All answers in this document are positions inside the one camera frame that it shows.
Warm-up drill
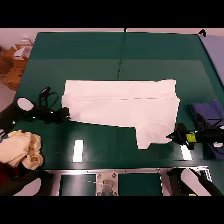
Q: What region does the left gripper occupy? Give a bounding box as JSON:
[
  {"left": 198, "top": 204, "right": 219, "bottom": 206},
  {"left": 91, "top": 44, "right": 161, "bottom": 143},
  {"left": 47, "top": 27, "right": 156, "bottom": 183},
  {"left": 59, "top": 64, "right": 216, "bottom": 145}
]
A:
[{"left": 44, "top": 106, "right": 71, "bottom": 125}]

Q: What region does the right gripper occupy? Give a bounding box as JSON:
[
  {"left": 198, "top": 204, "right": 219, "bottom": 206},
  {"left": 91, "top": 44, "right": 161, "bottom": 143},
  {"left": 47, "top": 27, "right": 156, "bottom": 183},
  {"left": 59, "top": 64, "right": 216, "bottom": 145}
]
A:
[{"left": 171, "top": 122, "right": 198, "bottom": 147}]

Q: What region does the white shirt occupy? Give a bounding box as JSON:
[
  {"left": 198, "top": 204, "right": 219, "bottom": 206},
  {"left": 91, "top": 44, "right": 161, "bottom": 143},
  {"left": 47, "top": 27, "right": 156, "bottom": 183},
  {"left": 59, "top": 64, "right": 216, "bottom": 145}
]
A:
[{"left": 61, "top": 78, "right": 181, "bottom": 151}]

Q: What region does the purple garment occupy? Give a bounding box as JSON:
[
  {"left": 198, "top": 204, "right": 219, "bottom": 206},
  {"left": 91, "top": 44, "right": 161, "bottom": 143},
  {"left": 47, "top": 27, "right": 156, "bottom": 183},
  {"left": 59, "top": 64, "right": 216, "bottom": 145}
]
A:
[{"left": 190, "top": 99, "right": 224, "bottom": 161}]

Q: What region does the cream garment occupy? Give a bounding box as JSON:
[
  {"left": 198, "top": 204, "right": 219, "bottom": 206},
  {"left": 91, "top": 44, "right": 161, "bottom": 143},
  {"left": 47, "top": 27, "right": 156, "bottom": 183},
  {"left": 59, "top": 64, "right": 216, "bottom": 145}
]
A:
[{"left": 0, "top": 129, "right": 45, "bottom": 171}]

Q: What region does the brown cardboard box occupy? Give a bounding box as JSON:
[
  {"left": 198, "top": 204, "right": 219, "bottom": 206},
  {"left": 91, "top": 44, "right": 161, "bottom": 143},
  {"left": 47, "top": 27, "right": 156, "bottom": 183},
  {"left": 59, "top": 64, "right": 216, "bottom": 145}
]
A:
[{"left": 0, "top": 37, "right": 35, "bottom": 92}]

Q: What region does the black cable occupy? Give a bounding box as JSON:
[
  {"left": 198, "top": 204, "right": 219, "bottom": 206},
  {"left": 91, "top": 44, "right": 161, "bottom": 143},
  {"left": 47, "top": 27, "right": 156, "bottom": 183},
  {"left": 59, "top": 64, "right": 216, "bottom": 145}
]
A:
[
  {"left": 195, "top": 112, "right": 224, "bottom": 132},
  {"left": 37, "top": 86, "right": 60, "bottom": 111}
]

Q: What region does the silver frame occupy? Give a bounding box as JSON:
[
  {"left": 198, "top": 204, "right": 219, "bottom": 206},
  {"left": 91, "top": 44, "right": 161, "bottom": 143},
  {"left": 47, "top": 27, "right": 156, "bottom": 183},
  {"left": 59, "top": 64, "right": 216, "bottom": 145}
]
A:
[{"left": 43, "top": 167, "right": 214, "bottom": 197}]

